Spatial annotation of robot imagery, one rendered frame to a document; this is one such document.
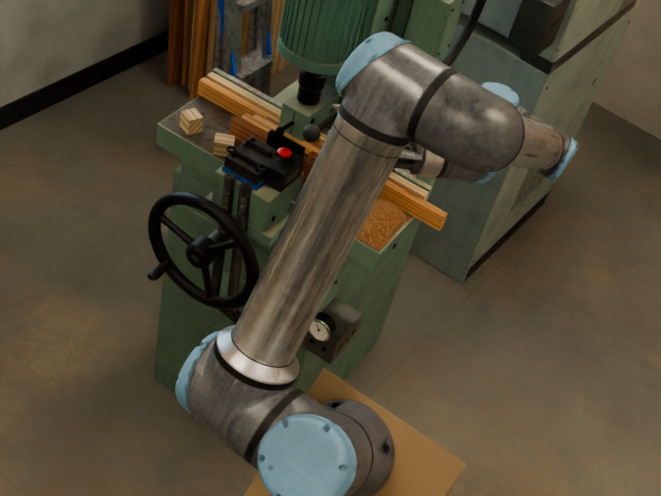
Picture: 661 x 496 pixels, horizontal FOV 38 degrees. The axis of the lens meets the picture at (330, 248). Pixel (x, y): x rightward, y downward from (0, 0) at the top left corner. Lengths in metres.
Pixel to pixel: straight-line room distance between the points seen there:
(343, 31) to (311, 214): 0.59
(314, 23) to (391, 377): 1.37
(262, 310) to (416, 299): 1.72
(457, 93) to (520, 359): 1.92
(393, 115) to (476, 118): 0.12
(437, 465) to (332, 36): 0.85
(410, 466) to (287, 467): 0.31
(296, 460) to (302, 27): 0.86
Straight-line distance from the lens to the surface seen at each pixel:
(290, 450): 1.55
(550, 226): 3.69
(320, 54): 1.96
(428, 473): 1.77
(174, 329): 2.60
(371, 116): 1.37
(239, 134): 2.16
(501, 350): 3.17
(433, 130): 1.34
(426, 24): 2.10
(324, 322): 2.12
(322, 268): 1.47
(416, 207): 2.09
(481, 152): 1.36
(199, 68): 3.75
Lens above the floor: 2.26
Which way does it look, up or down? 44 degrees down
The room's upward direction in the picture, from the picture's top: 15 degrees clockwise
